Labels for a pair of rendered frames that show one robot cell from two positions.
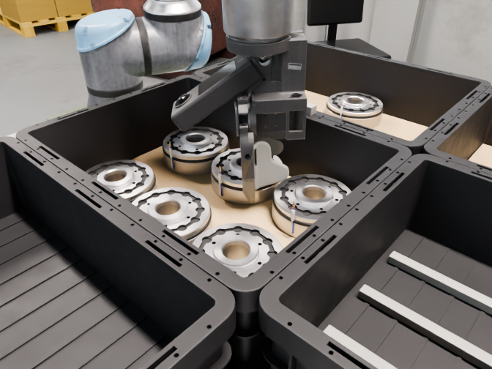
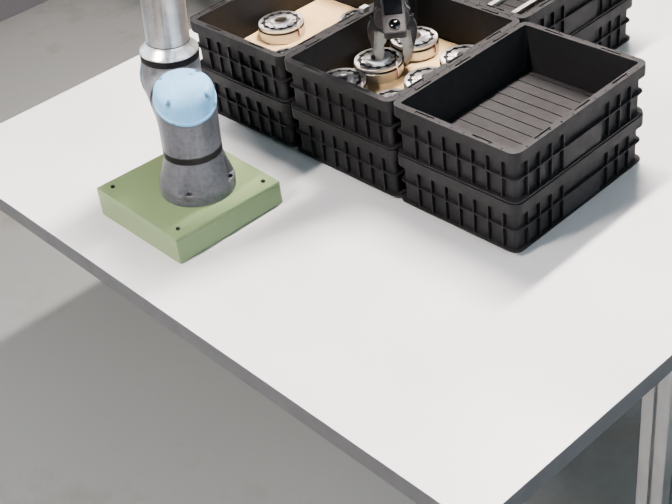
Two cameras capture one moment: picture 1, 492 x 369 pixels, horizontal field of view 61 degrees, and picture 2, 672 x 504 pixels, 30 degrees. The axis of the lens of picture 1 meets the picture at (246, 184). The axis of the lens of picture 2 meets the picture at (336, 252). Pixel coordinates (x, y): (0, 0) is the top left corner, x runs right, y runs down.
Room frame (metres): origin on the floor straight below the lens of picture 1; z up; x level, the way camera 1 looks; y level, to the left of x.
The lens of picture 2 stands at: (0.33, 2.31, 2.13)
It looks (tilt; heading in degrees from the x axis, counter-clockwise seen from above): 37 degrees down; 278
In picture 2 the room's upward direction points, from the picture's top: 7 degrees counter-clockwise
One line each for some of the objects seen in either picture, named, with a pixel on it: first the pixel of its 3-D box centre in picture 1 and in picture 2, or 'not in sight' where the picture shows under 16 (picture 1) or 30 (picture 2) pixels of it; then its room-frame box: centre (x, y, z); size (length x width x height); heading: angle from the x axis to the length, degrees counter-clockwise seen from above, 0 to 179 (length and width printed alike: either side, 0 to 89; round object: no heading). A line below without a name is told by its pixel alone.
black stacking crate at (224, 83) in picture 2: not in sight; (309, 70); (0.67, -0.15, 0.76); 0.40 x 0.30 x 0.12; 48
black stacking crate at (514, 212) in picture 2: not in sight; (521, 158); (0.23, 0.25, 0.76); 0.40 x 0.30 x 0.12; 48
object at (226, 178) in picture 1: (247, 166); (378, 59); (0.51, 0.00, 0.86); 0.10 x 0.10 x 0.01
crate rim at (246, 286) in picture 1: (206, 149); (402, 44); (0.45, 0.05, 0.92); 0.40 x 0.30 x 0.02; 48
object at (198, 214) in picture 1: (168, 212); (429, 79); (0.40, 0.09, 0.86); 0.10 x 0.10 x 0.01
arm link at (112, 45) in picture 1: (112, 47); (186, 111); (0.86, 0.27, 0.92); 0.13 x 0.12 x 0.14; 111
